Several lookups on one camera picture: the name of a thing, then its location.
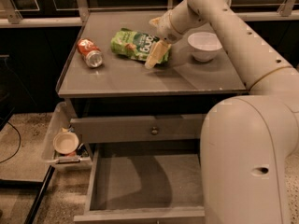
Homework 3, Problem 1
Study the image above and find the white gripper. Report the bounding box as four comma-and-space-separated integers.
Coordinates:
145, 10, 182, 69

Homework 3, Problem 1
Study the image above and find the green rice chip bag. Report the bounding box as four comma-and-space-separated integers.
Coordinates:
110, 28, 159, 62

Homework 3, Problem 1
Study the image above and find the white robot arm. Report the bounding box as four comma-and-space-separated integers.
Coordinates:
146, 0, 299, 224

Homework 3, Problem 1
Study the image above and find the grey drawer cabinet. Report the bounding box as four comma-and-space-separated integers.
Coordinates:
55, 9, 250, 156

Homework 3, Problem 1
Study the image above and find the top grey drawer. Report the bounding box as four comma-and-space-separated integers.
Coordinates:
71, 114, 204, 143

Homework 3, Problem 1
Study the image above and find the open middle grey drawer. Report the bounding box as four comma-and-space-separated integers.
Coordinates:
74, 140, 205, 224

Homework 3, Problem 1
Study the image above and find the white bowl on cabinet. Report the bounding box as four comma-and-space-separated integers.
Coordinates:
187, 32, 222, 62

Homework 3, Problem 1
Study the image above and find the orange soda can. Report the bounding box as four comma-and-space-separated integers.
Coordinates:
77, 38, 103, 68

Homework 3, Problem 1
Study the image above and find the beige bowl in bin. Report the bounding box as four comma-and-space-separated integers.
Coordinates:
53, 132, 79, 154

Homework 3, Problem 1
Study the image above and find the clear plastic storage bin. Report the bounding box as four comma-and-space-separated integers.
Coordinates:
42, 102, 92, 171

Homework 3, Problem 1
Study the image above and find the metal railing frame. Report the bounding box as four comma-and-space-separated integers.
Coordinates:
0, 0, 299, 29

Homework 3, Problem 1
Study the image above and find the black floor cable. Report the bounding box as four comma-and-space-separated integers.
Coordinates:
0, 120, 22, 164

